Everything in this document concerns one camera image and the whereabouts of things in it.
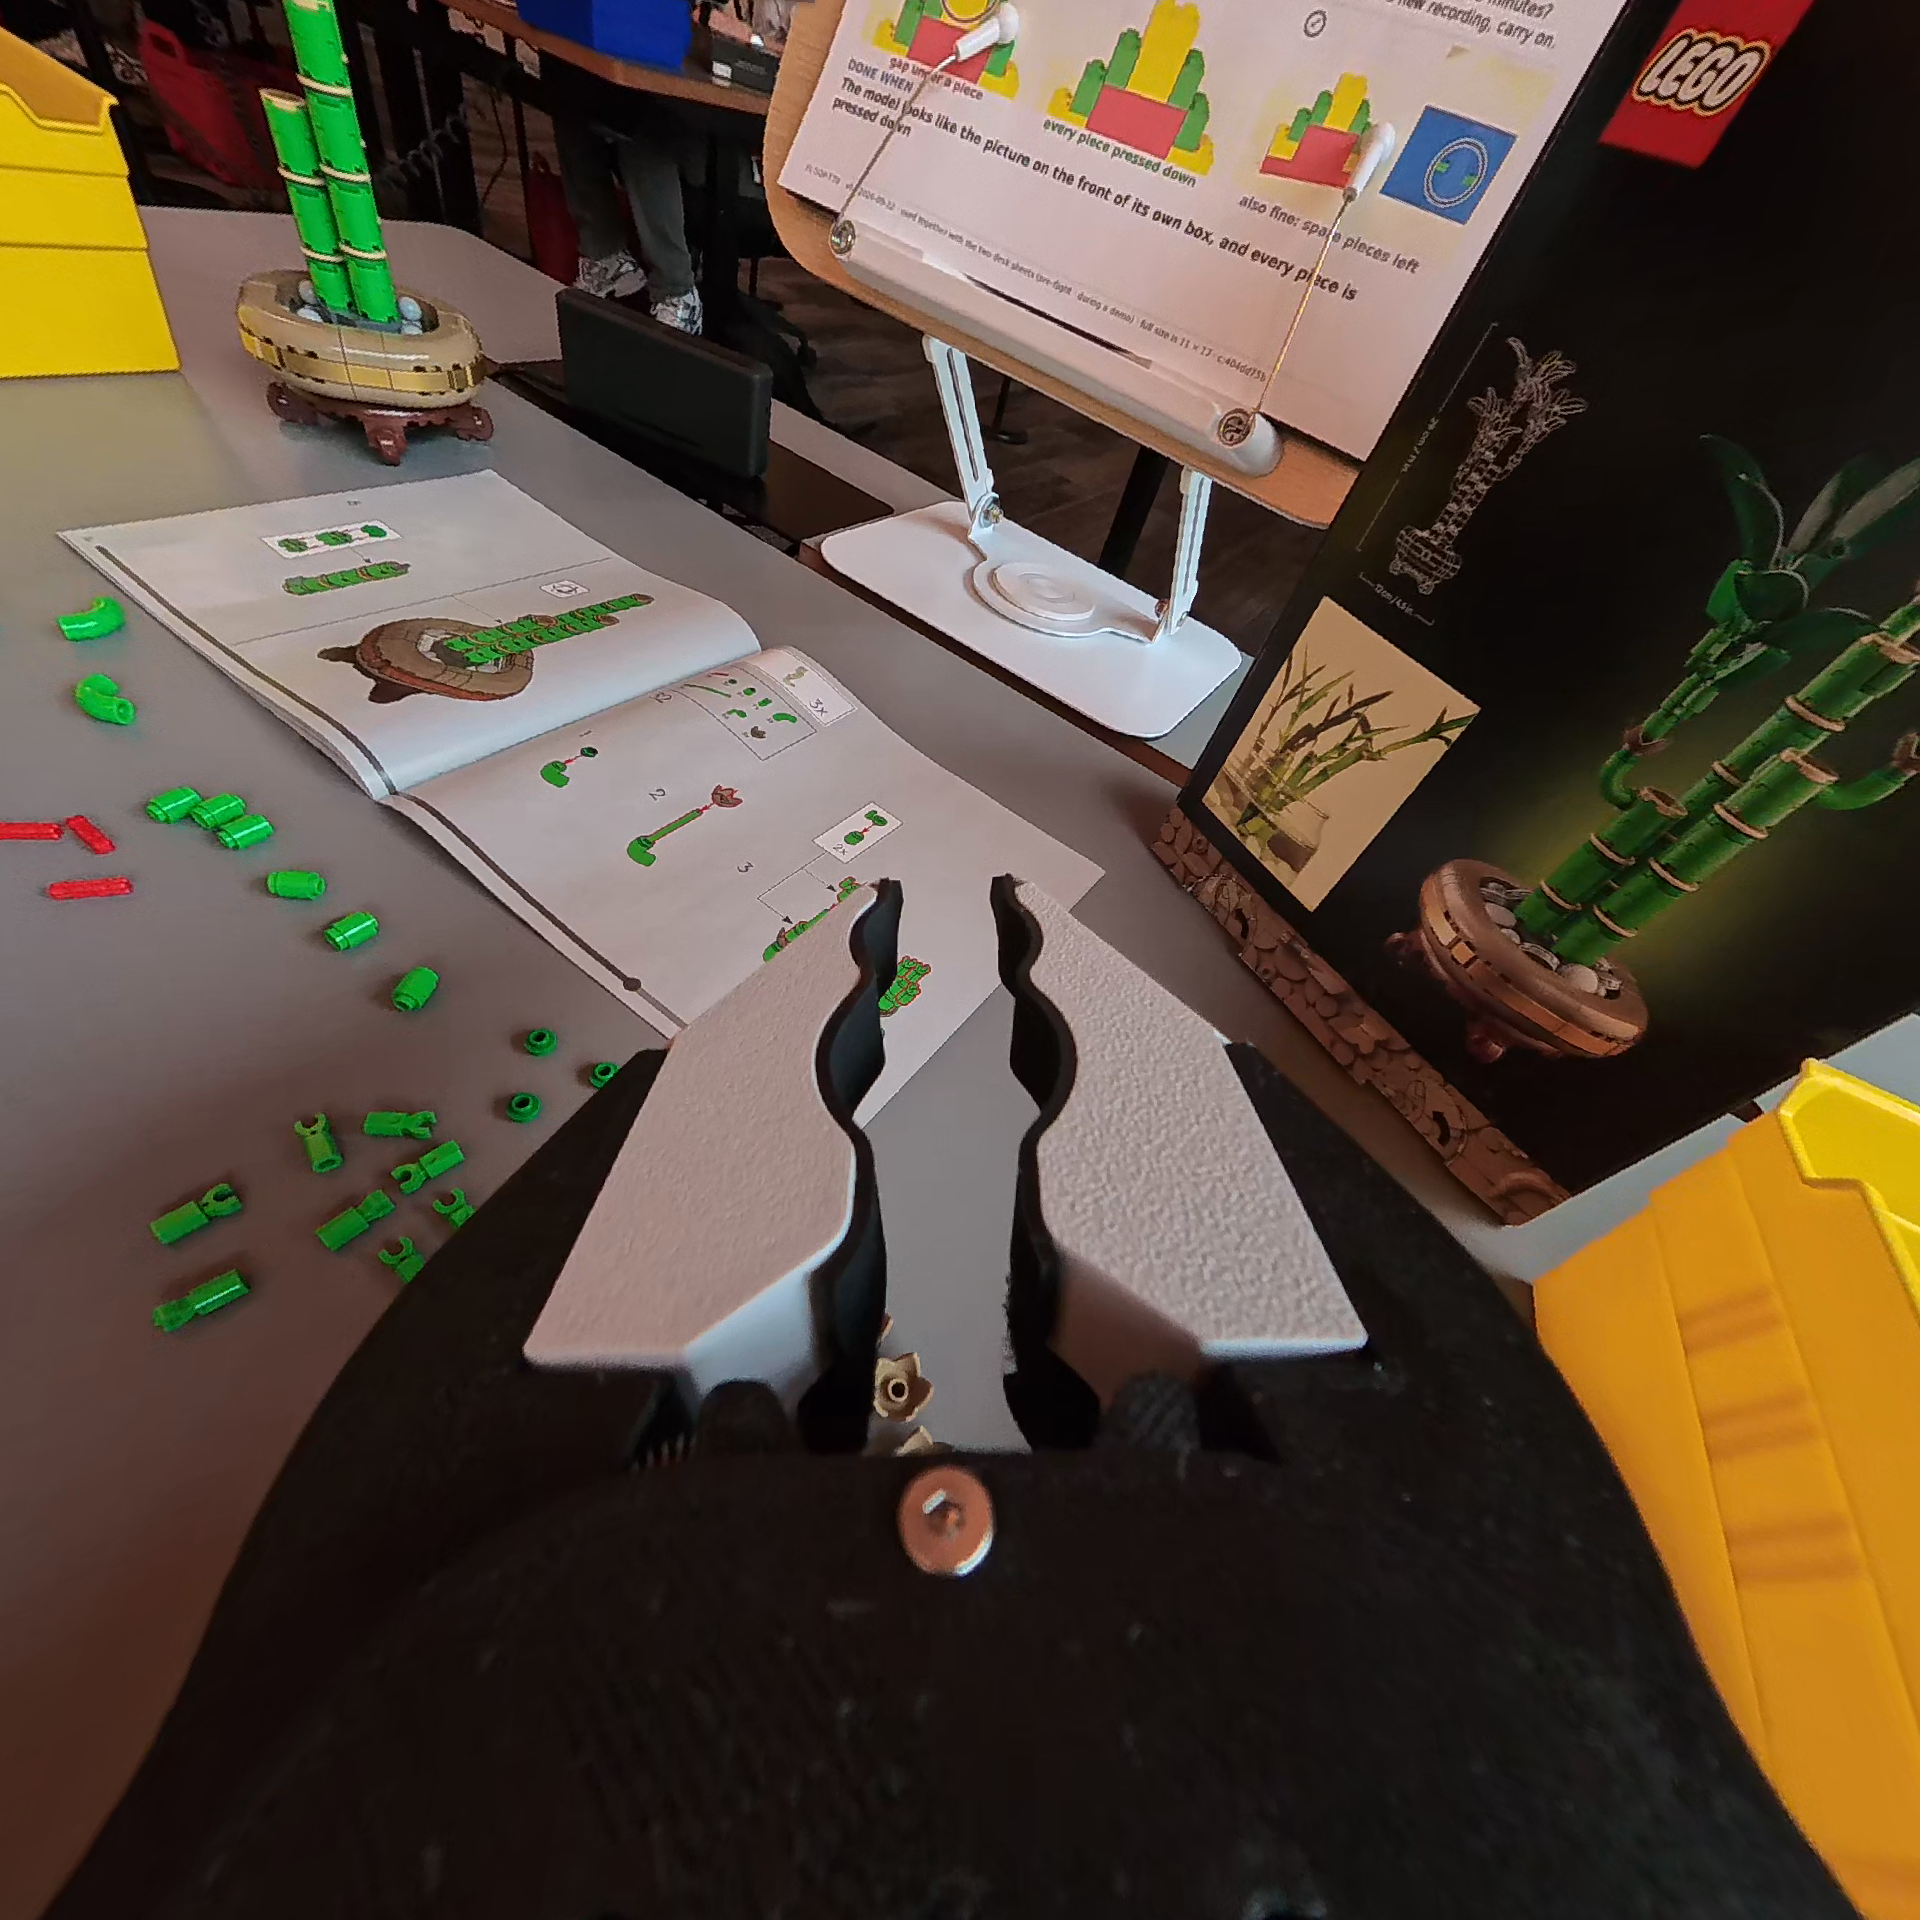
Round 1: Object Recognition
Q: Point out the printed instruction sheet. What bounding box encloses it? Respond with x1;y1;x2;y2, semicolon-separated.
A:
777;0;1633;463

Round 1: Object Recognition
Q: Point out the open instruction booklet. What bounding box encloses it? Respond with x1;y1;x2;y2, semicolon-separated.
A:
60;469;1106;1120

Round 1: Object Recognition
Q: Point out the blue plastic bin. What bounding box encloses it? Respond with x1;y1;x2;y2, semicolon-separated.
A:
518;0;695;72

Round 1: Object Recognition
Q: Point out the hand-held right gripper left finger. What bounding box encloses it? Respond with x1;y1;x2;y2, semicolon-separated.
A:
520;878;905;1454

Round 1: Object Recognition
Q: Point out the cluster of green clips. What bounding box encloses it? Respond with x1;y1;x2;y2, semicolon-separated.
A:
150;1106;481;1335

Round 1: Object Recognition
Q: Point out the yellow plastic bin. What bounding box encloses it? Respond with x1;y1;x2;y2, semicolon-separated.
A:
1534;1056;1920;1920
0;27;183;379

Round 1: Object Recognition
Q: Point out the black box with green light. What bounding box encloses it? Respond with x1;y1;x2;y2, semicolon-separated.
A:
556;289;777;486

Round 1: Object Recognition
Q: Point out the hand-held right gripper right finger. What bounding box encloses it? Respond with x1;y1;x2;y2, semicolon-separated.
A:
991;874;1372;1454

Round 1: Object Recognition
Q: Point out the bamboo model in brown pot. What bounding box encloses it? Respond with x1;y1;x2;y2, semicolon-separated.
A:
235;0;497;467

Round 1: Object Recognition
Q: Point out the black lego set box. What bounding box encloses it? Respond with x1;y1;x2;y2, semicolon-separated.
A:
1150;0;1920;1227

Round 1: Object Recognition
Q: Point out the row of green cylinders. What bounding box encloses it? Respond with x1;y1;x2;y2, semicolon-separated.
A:
144;784;443;1015

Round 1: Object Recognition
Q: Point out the red bag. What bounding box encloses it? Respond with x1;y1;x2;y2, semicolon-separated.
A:
135;18;296;186

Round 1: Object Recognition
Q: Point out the long wooden background table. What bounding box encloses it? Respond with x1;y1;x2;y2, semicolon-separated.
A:
450;0;777;120

